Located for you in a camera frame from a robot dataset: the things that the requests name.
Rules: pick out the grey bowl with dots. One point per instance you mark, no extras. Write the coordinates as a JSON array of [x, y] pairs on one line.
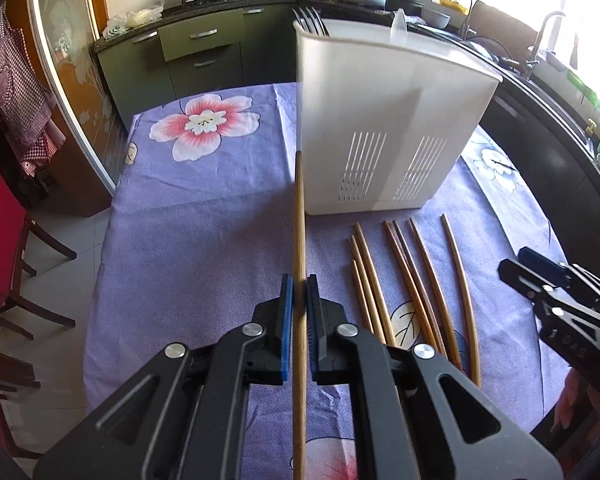
[[436, 18]]

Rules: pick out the metal fork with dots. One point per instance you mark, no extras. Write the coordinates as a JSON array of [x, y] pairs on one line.
[[320, 20], [301, 17]]

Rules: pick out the light bamboo chopstick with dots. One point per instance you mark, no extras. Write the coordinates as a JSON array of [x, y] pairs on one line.
[[300, 220]]

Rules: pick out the yellow container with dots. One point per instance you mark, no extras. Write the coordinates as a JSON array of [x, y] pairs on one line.
[[452, 6]]

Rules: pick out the red cushioned wooden chair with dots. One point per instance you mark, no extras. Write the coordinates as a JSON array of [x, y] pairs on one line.
[[0, 240]]

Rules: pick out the dark wooden chair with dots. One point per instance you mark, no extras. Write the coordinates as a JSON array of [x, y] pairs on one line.
[[5, 375]]

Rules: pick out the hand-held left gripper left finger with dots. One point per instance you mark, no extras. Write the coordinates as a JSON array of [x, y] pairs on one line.
[[286, 330]]

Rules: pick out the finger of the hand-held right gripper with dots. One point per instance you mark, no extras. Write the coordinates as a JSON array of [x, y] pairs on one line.
[[520, 275], [545, 265]]

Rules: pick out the green kitchen cabinets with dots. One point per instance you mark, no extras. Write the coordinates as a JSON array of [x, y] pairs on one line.
[[205, 60]]

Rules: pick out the white plastic spoon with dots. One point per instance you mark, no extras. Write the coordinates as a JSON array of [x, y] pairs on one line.
[[399, 27]]

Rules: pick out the white plastic utensil holder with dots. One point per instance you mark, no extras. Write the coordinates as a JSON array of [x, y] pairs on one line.
[[380, 110]]

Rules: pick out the person's right hand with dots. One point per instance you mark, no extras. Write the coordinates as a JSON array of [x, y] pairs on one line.
[[572, 400]]

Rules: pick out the checkered apron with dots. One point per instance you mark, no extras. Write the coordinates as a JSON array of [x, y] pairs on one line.
[[20, 90]]

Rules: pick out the row of wooden chopsticks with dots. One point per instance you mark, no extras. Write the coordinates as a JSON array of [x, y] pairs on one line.
[[375, 284]]

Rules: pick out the white plastic bag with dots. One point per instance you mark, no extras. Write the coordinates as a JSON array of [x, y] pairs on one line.
[[142, 17]]

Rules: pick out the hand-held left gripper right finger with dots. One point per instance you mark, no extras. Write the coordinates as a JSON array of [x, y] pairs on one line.
[[312, 330]]

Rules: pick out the floral glass sliding door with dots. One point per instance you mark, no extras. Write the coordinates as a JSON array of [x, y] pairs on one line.
[[75, 70]]

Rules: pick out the black kitchen counter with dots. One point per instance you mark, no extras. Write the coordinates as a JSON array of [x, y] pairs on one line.
[[545, 125]]

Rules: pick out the purple floral tablecloth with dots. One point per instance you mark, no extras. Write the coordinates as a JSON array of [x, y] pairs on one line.
[[190, 240]]

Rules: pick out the metal faucet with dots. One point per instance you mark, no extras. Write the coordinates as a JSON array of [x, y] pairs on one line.
[[542, 35]]

